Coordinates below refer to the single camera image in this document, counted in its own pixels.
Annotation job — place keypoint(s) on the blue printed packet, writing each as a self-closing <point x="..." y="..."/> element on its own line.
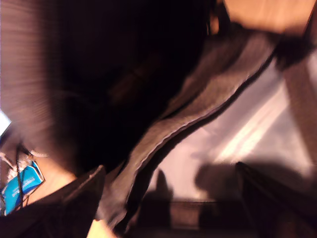
<point x="15" y="193"/>

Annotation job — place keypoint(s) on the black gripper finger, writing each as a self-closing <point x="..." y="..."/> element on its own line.
<point x="277" y="208"/>
<point x="62" y="210"/>

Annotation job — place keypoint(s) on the grey fabric backpack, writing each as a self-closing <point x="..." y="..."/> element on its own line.
<point x="198" y="99"/>

